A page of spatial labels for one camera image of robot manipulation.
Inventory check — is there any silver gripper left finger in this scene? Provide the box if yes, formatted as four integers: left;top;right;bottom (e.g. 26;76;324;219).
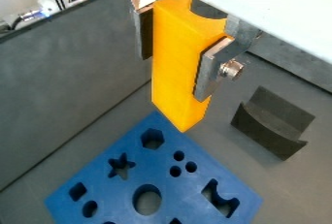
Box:
129;0;156;60

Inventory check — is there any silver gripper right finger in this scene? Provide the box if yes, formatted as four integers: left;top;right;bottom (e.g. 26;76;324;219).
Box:
193;16;261;102

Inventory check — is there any black curved fixture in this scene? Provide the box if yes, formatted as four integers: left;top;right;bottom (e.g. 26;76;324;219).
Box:
230;86;315;161

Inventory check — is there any blue foam shape board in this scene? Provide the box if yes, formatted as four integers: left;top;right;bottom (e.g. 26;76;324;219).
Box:
46;112;263;224

